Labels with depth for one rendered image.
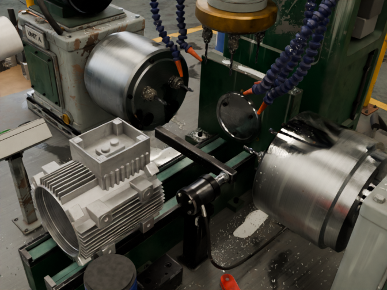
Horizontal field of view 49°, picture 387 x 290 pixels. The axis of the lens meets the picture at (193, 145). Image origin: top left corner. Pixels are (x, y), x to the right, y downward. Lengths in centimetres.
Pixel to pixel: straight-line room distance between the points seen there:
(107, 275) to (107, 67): 76
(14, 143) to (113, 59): 35
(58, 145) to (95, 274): 96
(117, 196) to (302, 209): 35
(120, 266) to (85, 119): 90
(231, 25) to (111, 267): 56
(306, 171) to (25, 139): 61
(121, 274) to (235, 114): 73
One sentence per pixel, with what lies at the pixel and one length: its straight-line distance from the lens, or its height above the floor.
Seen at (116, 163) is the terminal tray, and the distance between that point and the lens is 81.
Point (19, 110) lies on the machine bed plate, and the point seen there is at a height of 80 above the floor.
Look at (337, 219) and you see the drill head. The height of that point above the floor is 107.
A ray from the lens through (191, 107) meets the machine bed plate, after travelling 161.
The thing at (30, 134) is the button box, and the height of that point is 107.
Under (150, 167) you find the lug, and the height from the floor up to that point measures 109.
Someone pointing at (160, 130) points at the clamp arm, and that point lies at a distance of 107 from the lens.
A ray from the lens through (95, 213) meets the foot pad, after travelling 79.
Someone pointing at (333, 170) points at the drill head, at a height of 114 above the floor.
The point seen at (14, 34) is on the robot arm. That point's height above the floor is 126.
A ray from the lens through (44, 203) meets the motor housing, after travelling 94.
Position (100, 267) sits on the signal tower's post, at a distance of 53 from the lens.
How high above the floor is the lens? 163
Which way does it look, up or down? 36 degrees down
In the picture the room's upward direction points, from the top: 3 degrees clockwise
